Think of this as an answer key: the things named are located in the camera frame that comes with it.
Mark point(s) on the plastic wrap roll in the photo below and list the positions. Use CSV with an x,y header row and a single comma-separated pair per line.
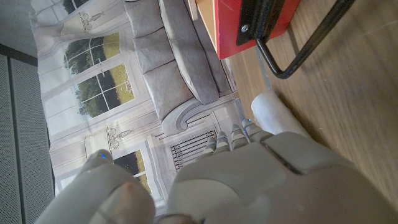
x,y
273,115

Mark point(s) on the printed living room backdrop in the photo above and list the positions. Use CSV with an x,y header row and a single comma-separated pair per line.
x,y
124,93

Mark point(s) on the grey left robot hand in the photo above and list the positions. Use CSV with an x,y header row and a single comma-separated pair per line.
x,y
280,186

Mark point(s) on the wooden drawer with red front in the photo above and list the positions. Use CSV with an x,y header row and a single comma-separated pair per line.
x,y
228,28

